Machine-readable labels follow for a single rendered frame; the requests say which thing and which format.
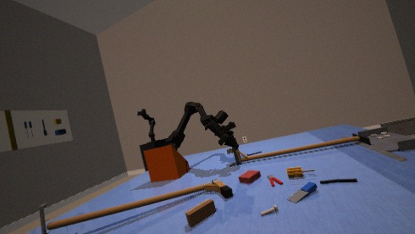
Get scraper with blue handle and grey blade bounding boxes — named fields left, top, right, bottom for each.
left=287, top=182, right=317, bottom=203

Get red-handled pliers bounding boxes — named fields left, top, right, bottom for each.
left=268, top=175, right=283, bottom=187

